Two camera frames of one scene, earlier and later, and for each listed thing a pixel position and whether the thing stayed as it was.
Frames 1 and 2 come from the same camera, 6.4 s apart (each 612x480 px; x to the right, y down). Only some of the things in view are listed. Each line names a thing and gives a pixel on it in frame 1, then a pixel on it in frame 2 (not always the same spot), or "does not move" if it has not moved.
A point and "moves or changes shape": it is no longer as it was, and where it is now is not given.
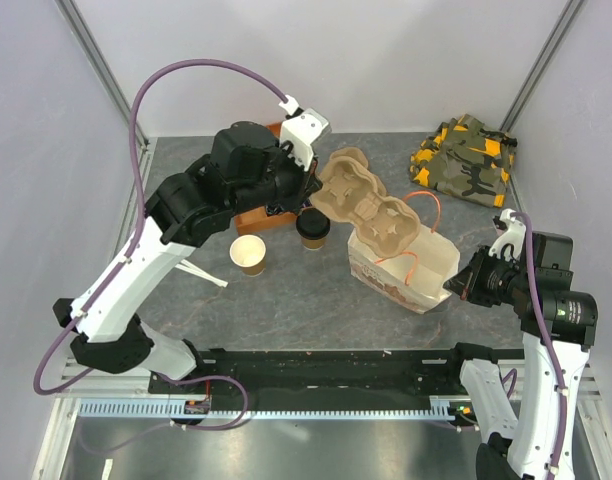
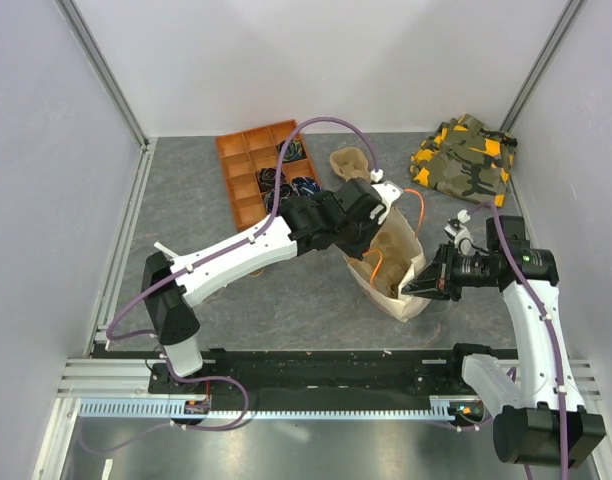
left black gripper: x=309 y=184 → x=358 y=251
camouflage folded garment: x=465 y=160 does not move
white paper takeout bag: x=416 y=281 moves or changes shape
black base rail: x=316 y=374 does not move
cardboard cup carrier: x=349 y=162 does not move
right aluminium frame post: x=543 y=64 does not move
